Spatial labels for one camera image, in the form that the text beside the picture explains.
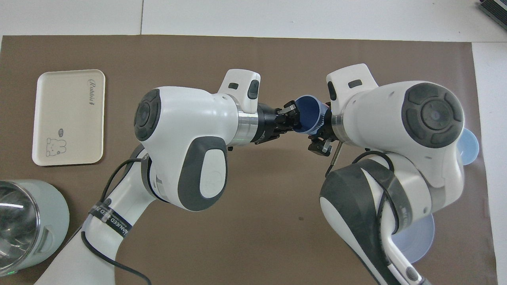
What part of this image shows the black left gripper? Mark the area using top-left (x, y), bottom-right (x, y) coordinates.
top-left (257, 101), bottom-right (301, 144)

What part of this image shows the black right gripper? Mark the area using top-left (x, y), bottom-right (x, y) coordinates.
top-left (317, 113), bottom-right (338, 141)

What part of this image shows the blue ribbed cup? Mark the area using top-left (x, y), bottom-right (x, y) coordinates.
top-left (293, 95), bottom-right (330, 135)

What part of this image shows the cream rabbit print tray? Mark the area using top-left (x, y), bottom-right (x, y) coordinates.
top-left (32, 69), bottom-right (106, 166)

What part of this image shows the brown table mat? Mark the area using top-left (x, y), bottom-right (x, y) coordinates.
top-left (0, 35), bottom-right (499, 285)

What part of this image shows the light blue bowl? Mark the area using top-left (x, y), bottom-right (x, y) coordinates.
top-left (457, 127), bottom-right (479, 166)

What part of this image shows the pale blue plate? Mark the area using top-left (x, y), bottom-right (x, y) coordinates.
top-left (392, 214), bottom-right (435, 264)

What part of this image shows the dark striped device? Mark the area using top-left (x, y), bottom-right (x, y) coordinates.
top-left (478, 0), bottom-right (507, 20)

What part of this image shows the white kettle with glass lid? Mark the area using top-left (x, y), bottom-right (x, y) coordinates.
top-left (0, 180), bottom-right (70, 276)

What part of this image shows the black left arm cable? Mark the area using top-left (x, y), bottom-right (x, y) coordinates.
top-left (81, 158), bottom-right (152, 285)

